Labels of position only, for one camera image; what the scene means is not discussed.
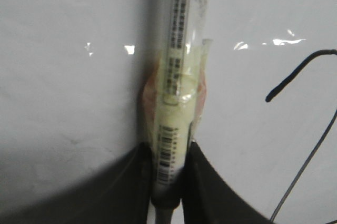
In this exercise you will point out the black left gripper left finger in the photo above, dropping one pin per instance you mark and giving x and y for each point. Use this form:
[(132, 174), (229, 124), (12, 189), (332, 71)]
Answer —
[(119, 193)]

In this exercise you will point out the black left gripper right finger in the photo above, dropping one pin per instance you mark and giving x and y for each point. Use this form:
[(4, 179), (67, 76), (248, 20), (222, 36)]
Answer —
[(207, 198)]

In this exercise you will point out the white black-tipped whiteboard marker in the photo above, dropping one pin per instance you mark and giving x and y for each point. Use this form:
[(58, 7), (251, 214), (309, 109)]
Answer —
[(181, 55)]

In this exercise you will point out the white whiteboard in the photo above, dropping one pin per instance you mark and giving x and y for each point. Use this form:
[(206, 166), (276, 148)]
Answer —
[(72, 70)]

